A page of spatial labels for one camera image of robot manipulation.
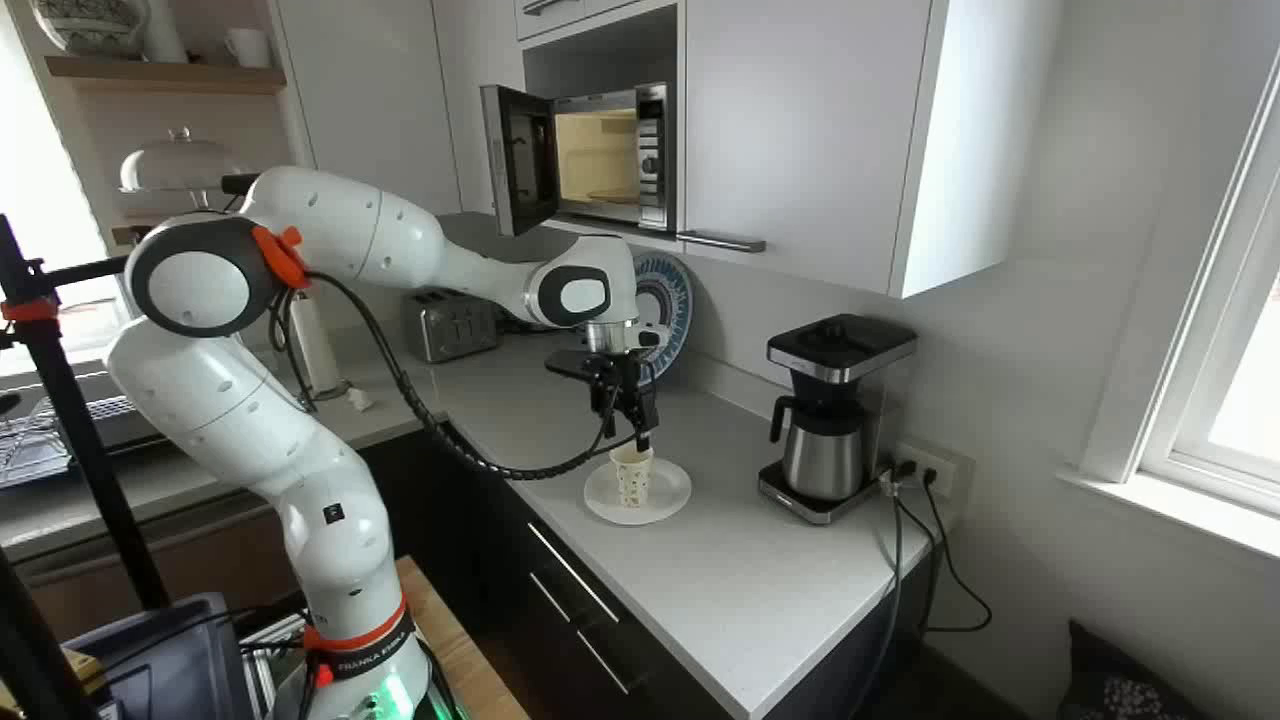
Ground metal cabinet door handle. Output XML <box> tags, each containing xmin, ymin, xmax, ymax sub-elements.
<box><xmin>678</xmin><ymin>227</ymin><xmax>772</xmax><ymax>254</ymax></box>

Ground black drip coffee maker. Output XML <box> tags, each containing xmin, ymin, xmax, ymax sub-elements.
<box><xmin>755</xmin><ymin>311</ymin><xmax>926</xmax><ymax>527</ymax></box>

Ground blue patterned decorative plate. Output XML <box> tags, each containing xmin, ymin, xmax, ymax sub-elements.
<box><xmin>630</xmin><ymin>246</ymin><xmax>700</xmax><ymax>393</ymax></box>

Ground stainless steel microwave body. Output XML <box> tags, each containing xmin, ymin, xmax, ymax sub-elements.
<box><xmin>552</xmin><ymin>79</ymin><xmax>678</xmax><ymax>238</ymax></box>

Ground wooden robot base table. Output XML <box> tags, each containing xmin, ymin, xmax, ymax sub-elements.
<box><xmin>398</xmin><ymin>554</ymin><xmax>533</xmax><ymax>720</ymax></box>

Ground black tripod stand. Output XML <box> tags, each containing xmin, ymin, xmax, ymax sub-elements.
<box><xmin>0</xmin><ymin>213</ymin><xmax>171</xmax><ymax>617</ymax></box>

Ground small white mug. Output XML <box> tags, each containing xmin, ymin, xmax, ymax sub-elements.
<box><xmin>220</xmin><ymin>25</ymin><xmax>275</xmax><ymax>73</ymax></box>

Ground patterned bowl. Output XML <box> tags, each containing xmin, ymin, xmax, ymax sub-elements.
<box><xmin>25</xmin><ymin>0</ymin><xmax>151</xmax><ymax>58</ymax></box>

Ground dark lower kitchen cabinet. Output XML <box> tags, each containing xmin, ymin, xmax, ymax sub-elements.
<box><xmin>357</xmin><ymin>424</ymin><xmax>938</xmax><ymax>720</ymax></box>

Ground open microwave oven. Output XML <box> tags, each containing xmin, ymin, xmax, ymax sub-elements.
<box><xmin>514</xmin><ymin>0</ymin><xmax>688</xmax><ymax>246</ymax></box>

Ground white patterned cup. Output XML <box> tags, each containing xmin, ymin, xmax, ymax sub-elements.
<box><xmin>609</xmin><ymin>438</ymin><xmax>659</xmax><ymax>512</ymax></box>

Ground dark blue box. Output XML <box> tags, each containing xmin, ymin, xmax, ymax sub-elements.
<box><xmin>62</xmin><ymin>590</ymin><xmax>262</xmax><ymax>720</ymax></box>

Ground stainless steel coffee carafe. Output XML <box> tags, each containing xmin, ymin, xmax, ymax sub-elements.
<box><xmin>768</xmin><ymin>393</ymin><xmax>875</xmax><ymax>505</ymax></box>

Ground white wall power outlet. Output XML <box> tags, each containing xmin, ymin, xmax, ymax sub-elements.
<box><xmin>883</xmin><ymin>445</ymin><xmax>968</xmax><ymax>505</ymax></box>

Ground black power cable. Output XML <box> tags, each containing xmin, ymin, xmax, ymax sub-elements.
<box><xmin>909</xmin><ymin>464</ymin><xmax>1000</xmax><ymax>638</ymax></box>
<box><xmin>846</xmin><ymin>459</ymin><xmax>913</xmax><ymax>720</ymax></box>

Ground black corrugated cable conduit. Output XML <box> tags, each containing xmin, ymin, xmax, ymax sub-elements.
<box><xmin>272</xmin><ymin>265</ymin><xmax>647</xmax><ymax>482</ymax></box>

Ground stainless steel microwave door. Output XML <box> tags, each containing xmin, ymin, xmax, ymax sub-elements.
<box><xmin>475</xmin><ymin>79</ymin><xmax>565</xmax><ymax>238</ymax></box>

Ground white round plate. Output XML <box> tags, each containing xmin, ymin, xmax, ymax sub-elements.
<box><xmin>582</xmin><ymin>450</ymin><xmax>695</xmax><ymax>527</ymax></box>

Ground white cake dome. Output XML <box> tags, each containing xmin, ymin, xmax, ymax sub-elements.
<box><xmin>111</xmin><ymin>123</ymin><xmax>262</xmax><ymax>198</ymax></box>

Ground dark patterned cushion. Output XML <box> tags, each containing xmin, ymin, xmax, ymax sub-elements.
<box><xmin>1058</xmin><ymin>617</ymin><xmax>1217</xmax><ymax>720</ymax></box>

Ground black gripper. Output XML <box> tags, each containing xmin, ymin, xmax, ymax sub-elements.
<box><xmin>546</xmin><ymin>339</ymin><xmax>667</xmax><ymax>445</ymax></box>

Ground white upper cabinet door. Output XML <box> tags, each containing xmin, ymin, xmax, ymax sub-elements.
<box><xmin>678</xmin><ymin>0</ymin><xmax>1074</xmax><ymax>298</ymax></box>

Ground long metal drawer handle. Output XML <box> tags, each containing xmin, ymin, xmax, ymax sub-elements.
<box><xmin>526</xmin><ymin>568</ymin><xmax>638</xmax><ymax>698</ymax></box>
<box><xmin>526</xmin><ymin>519</ymin><xmax>624</xmax><ymax>629</ymax></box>

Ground white window frame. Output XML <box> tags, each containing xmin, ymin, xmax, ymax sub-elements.
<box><xmin>1076</xmin><ymin>52</ymin><xmax>1280</xmax><ymax>538</ymax></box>

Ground wooden wall shelf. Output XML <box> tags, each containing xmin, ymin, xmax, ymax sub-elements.
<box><xmin>35</xmin><ymin>52</ymin><xmax>291</xmax><ymax>101</ymax></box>

